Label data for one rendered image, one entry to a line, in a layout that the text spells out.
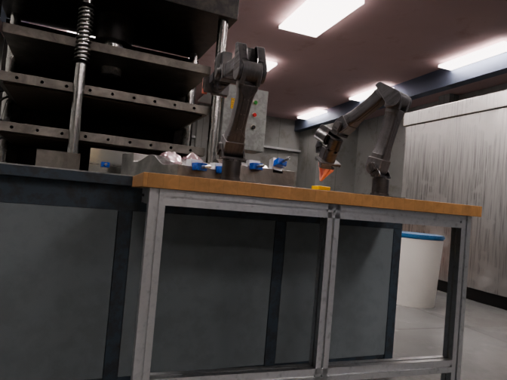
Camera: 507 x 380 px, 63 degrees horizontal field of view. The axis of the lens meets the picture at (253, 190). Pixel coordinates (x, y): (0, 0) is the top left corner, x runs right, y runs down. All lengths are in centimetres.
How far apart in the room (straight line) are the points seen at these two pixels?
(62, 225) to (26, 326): 35
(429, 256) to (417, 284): 25
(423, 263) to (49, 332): 284
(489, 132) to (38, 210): 385
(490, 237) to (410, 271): 96
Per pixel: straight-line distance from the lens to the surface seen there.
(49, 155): 173
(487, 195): 437
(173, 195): 117
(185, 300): 168
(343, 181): 1218
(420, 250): 365
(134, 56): 256
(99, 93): 246
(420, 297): 374
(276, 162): 176
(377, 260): 208
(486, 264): 436
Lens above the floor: 74
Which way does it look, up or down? 2 degrees up
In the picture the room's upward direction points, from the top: 5 degrees clockwise
